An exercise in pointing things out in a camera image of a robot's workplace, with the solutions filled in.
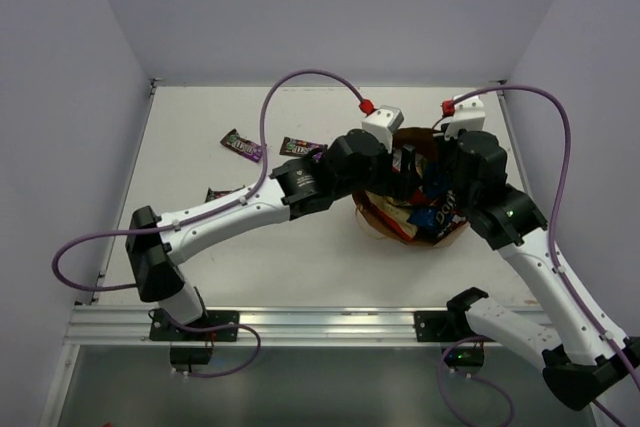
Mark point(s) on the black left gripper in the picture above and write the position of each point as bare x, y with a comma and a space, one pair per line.
401, 177

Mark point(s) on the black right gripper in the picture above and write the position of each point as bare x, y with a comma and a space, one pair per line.
443, 146

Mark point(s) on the brown paper bag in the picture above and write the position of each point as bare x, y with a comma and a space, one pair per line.
423, 140

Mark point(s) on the blue snack packet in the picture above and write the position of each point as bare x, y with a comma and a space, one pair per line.
433, 210

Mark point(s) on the brown m&m's packet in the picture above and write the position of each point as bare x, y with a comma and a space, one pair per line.
242, 146
212, 194
298, 148

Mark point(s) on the brown M&M's packet front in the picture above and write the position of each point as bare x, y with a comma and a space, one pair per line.
212, 194

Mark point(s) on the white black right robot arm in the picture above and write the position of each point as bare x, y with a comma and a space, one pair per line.
584, 352

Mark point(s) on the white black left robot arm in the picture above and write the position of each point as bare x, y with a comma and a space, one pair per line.
158, 244

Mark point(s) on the red snack bag with barcode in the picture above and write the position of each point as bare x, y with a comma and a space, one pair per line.
404, 186

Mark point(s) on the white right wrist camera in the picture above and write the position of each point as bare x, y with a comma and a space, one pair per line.
462, 116

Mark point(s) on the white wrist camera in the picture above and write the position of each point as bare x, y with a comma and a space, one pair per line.
383, 123
462, 116

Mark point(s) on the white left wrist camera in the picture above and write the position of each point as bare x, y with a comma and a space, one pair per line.
383, 123

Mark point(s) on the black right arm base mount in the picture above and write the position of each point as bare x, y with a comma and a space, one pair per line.
450, 325

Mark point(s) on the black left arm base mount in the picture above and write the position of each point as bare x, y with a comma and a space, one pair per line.
193, 348

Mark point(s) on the aluminium front rail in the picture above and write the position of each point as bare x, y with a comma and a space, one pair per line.
286, 327

